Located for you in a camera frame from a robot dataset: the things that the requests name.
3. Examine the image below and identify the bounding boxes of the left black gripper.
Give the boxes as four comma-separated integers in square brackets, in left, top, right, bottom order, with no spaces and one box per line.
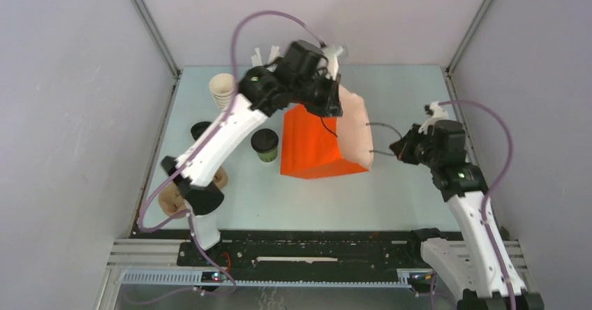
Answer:
[293,70,343,119]

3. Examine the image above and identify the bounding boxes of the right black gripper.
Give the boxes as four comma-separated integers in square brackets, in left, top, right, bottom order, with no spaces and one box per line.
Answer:
[390,123,442,169]

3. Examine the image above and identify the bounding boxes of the orange paper bag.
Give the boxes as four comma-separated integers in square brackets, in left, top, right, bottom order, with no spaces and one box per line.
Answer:
[280,86,394,179]

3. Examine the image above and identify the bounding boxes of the green paper coffee cup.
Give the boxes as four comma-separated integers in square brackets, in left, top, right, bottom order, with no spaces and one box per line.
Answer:
[256,148,278,163]

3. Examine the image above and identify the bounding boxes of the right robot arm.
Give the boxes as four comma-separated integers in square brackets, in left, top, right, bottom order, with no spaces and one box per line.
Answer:
[389,119,545,309]

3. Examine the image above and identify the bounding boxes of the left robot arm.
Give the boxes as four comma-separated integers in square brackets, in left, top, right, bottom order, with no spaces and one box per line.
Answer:
[161,40,346,266]

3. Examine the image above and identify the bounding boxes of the white stirrer packets bundle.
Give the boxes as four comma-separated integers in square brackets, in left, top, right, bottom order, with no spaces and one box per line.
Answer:
[250,45,282,68]

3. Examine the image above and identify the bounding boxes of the stack of paper cups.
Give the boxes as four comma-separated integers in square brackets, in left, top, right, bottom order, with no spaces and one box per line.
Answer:
[209,73,235,111]

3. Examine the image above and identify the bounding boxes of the black plastic lid stack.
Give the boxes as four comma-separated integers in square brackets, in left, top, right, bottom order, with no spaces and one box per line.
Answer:
[190,121,212,141]

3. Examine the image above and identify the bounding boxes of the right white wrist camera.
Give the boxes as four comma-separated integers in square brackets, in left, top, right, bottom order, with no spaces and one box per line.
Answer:
[418,101,450,134]

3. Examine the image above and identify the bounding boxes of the black metal base rail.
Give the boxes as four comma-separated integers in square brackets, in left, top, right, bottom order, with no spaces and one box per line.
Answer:
[108,226,528,290]

